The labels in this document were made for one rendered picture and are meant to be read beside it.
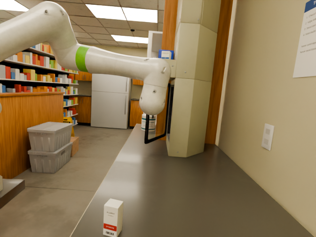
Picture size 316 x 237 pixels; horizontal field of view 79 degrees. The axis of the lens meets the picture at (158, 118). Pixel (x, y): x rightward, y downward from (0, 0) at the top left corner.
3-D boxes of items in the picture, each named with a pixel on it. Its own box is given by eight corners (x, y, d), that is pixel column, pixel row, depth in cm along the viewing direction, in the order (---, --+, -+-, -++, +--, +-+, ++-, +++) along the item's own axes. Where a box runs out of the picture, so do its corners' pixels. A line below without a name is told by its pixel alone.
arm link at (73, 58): (42, 48, 81) (59, 33, 89) (56, 72, 92) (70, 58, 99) (80, 54, 78) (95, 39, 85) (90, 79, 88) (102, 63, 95)
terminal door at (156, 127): (165, 136, 147) (170, 82, 141) (145, 144, 120) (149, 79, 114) (164, 136, 148) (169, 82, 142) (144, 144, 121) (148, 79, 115)
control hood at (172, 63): (171, 80, 142) (172, 66, 141) (175, 77, 110) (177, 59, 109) (155, 79, 142) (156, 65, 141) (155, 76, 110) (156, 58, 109)
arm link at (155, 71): (97, 75, 93) (83, 71, 82) (100, 50, 91) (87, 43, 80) (169, 89, 85) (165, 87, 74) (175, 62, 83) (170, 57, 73)
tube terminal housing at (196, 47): (197, 144, 150) (209, 40, 138) (209, 159, 118) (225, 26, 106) (165, 142, 149) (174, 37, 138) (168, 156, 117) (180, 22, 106)
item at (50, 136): (74, 141, 334) (74, 123, 329) (55, 153, 274) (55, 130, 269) (49, 140, 333) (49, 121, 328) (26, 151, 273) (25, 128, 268)
